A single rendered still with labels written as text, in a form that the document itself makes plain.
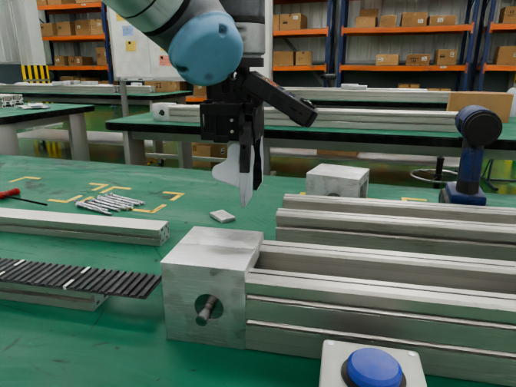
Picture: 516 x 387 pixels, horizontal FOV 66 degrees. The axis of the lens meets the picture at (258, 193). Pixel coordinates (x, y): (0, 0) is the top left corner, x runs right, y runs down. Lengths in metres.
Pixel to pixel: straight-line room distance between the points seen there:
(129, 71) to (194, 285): 3.57
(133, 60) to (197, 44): 3.50
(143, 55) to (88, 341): 3.46
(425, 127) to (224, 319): 1.70
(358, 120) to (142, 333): 1.68
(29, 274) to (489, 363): 0.53
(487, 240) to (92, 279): 0.52
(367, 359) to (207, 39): 0.31
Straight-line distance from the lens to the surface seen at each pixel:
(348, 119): 2.01
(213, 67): 0.42
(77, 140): 3.45
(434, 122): 2.03
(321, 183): 0.75
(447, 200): 0.82
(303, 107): 0.56
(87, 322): 0.53
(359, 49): 10.96
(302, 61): 10.15
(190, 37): 0.40
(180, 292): 0.43
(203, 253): 0.43
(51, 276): 0.58
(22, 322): 0.56
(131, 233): 0.70
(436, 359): 0.44
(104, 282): 0.53
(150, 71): 3.81
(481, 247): 0.61
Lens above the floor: 1.07
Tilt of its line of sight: 18 degrees down
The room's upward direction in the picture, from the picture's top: straight up
